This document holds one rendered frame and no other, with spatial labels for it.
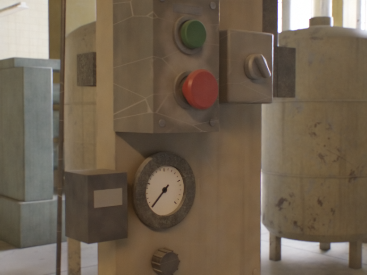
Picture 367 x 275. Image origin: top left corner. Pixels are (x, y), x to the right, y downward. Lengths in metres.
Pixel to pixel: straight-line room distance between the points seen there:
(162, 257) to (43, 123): 6.08
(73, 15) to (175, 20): 7.61
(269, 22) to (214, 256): 0.37
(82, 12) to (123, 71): 7.65
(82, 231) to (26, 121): 6.04
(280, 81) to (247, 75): 0.20
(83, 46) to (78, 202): 3.41
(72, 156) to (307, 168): 2.35
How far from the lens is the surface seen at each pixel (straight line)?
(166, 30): 0.60
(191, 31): 0.60
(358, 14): 10.86
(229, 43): 0.67
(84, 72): 0.76
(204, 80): 0.59
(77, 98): 4.03
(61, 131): 0.59
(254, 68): 0.68
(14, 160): 6.91
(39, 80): 6.72
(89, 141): 3.94
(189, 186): 0.70
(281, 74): 0.88
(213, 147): 0.74
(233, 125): 0.76
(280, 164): 5.64
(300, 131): 5.51
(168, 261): 0.69
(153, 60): 0.59
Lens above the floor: 1.49
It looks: 2 degrees down
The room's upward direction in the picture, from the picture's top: straight up
